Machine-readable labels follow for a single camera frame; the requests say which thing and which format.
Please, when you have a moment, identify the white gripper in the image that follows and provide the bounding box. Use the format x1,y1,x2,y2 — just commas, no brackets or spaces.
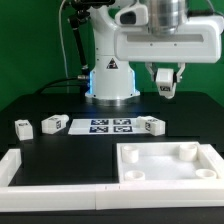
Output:
114,16,223,83

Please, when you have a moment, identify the white square table top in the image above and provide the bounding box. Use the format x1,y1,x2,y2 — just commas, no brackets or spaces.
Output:
117,142,224,189

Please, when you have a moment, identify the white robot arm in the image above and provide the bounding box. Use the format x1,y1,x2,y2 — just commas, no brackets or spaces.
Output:
72,0,224,102

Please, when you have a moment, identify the white sheet with tags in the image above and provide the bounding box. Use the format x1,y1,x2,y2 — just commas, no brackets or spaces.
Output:
68,118,147,135

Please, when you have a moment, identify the white U-shaped fence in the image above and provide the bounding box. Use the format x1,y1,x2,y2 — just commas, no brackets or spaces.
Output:
0,149,224,212

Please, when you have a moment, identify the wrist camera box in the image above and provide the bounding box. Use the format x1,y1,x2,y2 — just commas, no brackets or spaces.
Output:
115,0,149,26

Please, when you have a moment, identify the white cable behind robot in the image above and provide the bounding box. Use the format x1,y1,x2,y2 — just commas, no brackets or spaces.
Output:
57,0,70,80

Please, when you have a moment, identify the black cable at base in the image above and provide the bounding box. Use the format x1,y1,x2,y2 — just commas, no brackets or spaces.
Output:
34,77,90,95

